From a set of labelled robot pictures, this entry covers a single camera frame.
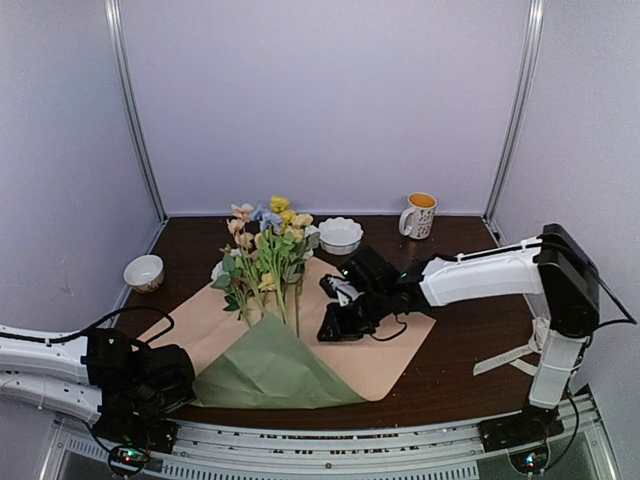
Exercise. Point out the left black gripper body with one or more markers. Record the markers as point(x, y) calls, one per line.
point(148, 401)

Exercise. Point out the left aluminium frame post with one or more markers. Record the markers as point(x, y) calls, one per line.
point(117, 36)

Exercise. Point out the white fluted dish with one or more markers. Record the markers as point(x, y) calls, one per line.
point(340, 236)

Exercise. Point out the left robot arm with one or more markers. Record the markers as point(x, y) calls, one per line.
point(44, 368)

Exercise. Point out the right aluminium frame post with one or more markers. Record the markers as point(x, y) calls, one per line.
point(527, 69)

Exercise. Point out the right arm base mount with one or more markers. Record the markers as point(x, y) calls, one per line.
point(532, 424)

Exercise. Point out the aluminium front rail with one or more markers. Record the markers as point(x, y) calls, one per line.
point(451, 450)

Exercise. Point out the white printed ribbon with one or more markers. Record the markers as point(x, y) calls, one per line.
point(514, 357)

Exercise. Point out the small white tea bowl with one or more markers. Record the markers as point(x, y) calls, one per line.
point(145, 274)

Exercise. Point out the white patterned mug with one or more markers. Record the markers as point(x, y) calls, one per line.
point(416, 220)

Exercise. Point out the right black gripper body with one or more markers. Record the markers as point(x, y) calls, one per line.
point(361, 321)

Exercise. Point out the cream yellow rose stem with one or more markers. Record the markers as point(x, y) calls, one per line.
point(302, 238)

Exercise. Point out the bright yellow flower stem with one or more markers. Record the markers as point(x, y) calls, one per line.
point(281, 207)

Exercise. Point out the green and pink wrapping paper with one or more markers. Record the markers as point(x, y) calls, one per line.
point(264, 363)

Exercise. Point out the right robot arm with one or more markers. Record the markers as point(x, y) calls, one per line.
point(550, 266)

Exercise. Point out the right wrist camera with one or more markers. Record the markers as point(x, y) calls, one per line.
point(339, 289)

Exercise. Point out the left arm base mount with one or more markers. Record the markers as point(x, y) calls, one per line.
point(156, 436)

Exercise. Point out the aluminium frame post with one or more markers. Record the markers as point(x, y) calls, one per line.
point(527, 69)
point(117, 36)

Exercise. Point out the peach flower stem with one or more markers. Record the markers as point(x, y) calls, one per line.
point(238, 226)

